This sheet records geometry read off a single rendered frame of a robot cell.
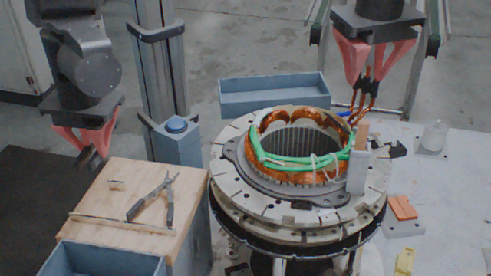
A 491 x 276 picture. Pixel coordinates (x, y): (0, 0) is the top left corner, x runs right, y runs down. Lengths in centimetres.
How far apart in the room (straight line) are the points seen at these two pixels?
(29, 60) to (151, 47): 195
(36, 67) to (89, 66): 246
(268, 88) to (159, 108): 28
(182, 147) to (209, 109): 191
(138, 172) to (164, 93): 35
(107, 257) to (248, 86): 55
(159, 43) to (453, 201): 81
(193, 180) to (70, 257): 23
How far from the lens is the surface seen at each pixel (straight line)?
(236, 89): 116
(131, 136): 279
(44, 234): 235
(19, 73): 312
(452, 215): 128
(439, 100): 320
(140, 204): 79
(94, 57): 59
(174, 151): 104
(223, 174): 83
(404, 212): 121
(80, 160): 75
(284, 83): 117
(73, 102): 69
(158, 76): 117
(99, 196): 87
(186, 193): 84
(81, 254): 83
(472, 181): 139
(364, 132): 73
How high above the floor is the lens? 164
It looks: 38 degrees down
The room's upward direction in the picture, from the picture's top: 1 degrees counter-clockwise
